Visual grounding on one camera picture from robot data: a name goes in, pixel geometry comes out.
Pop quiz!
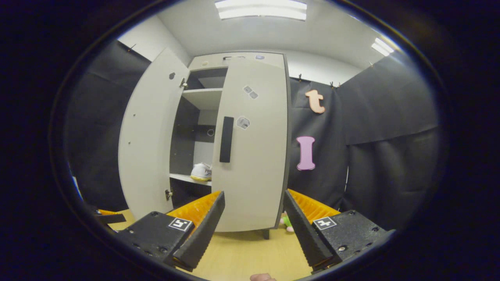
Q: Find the pink plush toy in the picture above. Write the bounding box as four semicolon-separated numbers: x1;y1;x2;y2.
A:
280;213;296;233

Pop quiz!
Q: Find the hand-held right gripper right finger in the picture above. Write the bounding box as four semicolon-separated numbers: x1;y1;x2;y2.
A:
283;189;396;274

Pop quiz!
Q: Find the white shoe cabinet door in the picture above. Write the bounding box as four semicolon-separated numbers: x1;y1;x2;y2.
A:
211;55;289;233
118;48;191;221

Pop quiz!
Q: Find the black backdrop cloth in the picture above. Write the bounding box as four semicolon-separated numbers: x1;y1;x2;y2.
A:
287;51;442;231
64;39;153;213

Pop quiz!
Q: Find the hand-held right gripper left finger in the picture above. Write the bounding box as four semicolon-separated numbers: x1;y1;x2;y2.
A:
117;190;226;272

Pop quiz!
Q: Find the white shoe with yellow sole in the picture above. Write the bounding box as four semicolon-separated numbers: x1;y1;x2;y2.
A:
190;162;213;182

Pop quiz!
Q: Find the small ceiling light panel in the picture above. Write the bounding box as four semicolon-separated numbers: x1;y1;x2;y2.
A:
370;37;395;57

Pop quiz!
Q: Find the white shoe cabinet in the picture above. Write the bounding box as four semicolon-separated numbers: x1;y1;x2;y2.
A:
169;51;293;240

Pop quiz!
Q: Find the large ceiling light panel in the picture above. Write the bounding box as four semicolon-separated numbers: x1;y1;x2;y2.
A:
214;0;308;21

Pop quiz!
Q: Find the black door handle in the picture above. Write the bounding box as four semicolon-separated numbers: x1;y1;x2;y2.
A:
219;116;235;163

